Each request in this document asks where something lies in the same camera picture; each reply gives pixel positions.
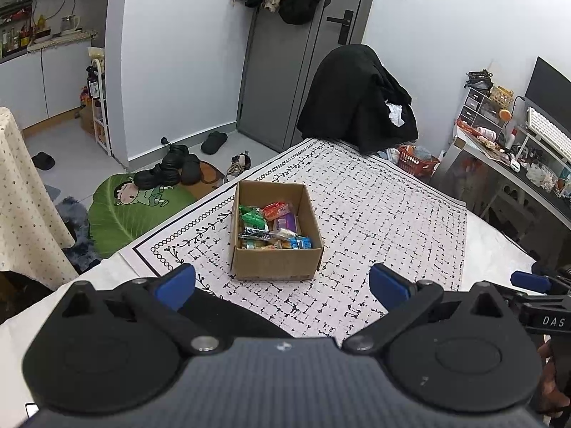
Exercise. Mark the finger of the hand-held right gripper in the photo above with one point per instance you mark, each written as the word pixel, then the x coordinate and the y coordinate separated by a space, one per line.
pixel 553 271
pixel 528 281

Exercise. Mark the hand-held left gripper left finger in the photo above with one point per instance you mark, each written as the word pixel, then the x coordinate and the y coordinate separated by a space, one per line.
pixel 176 283

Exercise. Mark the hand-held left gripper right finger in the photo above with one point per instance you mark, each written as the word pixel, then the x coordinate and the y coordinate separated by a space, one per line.
pixel 390 283

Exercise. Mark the black seed snack packet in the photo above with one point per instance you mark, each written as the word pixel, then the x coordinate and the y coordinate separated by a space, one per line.
pixel 254 233

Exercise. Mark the orange bread stick packet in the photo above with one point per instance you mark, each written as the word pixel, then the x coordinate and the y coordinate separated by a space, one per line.
pixel 263 244

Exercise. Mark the blue green snack packet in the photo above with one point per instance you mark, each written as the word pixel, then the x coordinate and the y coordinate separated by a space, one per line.
pixel 301 243

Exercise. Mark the light green snack packet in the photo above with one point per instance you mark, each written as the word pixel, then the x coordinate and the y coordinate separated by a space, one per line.
pixel 255 222

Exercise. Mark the dark green snack packet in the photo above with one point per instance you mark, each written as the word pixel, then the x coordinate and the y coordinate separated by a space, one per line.
pixel 247 210

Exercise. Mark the brown cardboard box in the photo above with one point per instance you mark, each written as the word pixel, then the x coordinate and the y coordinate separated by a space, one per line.
pixel 276 263

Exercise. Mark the clear cookie packet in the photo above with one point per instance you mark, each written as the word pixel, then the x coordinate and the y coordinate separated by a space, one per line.
pixel 284 233

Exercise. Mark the purple snack packet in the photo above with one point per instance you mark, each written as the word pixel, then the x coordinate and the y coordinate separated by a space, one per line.
pixel 285 222

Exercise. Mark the orange red snack packet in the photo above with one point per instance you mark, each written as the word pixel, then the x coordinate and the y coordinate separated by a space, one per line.
pixel 276 208

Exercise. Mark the person's right hand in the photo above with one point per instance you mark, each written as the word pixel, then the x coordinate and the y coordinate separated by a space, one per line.
pixel 551 374

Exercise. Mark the white bed sheet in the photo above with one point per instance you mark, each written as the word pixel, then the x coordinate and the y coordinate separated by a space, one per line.
pixel 490 240

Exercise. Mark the green leaf floor mat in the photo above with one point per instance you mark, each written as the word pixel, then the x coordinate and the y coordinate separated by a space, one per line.
pixel 134 214

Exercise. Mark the white black printed blanket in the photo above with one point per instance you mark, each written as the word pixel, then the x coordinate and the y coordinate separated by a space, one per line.
pixel 379 196

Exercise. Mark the blue fluffy rug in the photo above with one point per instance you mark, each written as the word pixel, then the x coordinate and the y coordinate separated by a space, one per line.
pixel 76 232

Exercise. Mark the pile of black shoes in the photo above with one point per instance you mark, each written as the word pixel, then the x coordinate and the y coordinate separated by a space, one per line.
pixel 169 167

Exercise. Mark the red plastic basket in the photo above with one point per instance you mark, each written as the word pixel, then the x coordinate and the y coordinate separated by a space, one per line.
pixel 415 162

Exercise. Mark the grey white sneaker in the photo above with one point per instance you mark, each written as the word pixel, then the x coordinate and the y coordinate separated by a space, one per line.
pixel 238 167

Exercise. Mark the white desk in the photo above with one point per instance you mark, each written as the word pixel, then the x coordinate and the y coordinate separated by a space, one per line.
pixel 453 165

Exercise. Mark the white bottle red cap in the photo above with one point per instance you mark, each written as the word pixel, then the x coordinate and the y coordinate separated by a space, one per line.
pixel 512 138

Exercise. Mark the white keyboard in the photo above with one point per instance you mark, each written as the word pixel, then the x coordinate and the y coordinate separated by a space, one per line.
pixel 546 127

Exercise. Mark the black slipper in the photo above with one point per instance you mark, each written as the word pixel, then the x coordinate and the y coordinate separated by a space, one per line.
pixel 214 141
pixel 43 160

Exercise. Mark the white printed roll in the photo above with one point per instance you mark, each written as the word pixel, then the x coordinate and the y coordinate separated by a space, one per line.
pixel 486 133

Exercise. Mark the dark cloth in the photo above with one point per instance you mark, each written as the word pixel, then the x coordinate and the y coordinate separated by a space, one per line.
pixel 18 294

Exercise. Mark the orange round toy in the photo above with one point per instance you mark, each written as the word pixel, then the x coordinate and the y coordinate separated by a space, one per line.
pixel 505 114

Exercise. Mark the red flat package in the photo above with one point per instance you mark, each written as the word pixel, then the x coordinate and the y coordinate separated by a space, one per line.
pixel 466 127

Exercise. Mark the cream dotted tablecloth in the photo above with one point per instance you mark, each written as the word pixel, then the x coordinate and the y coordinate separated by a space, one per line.
pixel 26 205

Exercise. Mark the white crumpled cloth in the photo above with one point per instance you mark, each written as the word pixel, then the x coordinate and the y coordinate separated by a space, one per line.
pixel 396 113

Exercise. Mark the woven bamboo basket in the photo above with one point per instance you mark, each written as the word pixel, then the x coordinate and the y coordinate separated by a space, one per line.
pixel 502 96

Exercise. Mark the grey drawer organizer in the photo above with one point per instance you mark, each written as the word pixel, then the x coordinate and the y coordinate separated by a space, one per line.
pixel 473 107

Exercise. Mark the white storage rack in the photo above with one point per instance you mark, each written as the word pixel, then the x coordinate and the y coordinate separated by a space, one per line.
pixel 100 116

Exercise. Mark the black monitor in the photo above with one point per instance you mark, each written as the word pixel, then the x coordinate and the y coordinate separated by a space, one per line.
pixel 546 84

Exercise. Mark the chair with black jacket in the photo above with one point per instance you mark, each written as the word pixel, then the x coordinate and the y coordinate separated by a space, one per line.
pixel 357 98

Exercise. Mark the black bottle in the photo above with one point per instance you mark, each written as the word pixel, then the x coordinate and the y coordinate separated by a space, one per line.
pixel 93 84

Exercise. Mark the grey door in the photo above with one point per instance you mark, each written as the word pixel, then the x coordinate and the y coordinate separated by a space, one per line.
pixel 290 76

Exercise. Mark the white kitchen cabinet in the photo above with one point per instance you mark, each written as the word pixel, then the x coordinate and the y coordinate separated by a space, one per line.
pixel 40 80

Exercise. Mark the glass kettle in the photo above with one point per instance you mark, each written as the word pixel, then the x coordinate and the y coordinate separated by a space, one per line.
pixel 69 24

